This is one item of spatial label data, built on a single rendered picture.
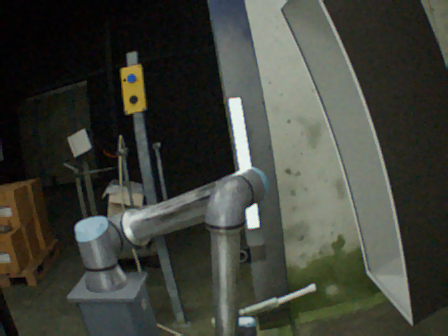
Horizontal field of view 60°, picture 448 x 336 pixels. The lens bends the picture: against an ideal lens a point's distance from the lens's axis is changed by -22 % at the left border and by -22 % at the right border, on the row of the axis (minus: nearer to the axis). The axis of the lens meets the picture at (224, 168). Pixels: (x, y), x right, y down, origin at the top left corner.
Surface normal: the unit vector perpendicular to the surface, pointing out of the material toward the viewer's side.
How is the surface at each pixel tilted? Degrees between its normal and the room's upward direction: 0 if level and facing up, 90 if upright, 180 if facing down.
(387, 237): 90
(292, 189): 90
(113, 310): 90
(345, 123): 90
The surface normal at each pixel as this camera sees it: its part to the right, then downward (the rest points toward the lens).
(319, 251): -0.02, 0.13
